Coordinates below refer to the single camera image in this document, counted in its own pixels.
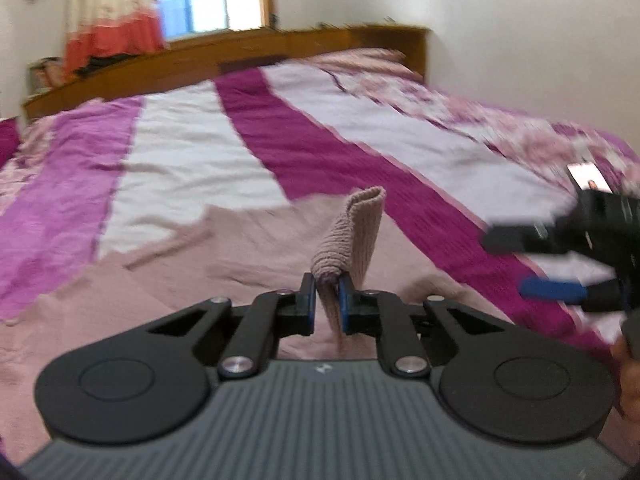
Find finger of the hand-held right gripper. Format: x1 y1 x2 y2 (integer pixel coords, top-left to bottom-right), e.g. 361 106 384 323
481 224 566 257
519 274 627 313

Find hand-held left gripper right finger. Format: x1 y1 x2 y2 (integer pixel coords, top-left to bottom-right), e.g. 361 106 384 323
336 271 506 378

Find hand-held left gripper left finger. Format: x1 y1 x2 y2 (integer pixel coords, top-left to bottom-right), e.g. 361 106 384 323
145 271 317 380

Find pink knit sweater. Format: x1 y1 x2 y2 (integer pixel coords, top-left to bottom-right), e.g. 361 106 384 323
0 186 516 466

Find person's right hand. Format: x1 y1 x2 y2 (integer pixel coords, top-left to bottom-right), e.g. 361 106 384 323
612 332 640 422

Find purple striped floral bedspread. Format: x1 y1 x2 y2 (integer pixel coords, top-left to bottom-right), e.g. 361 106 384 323
0 47 640 361

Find wooden bed headboard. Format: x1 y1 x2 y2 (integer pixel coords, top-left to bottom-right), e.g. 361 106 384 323
22 25 432 118

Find clutter on headboard shelf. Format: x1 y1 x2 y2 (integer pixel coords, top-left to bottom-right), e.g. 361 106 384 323
29 56 67 95

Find cream and orange curtain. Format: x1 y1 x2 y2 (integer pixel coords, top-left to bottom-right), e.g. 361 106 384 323
62 0 168 78

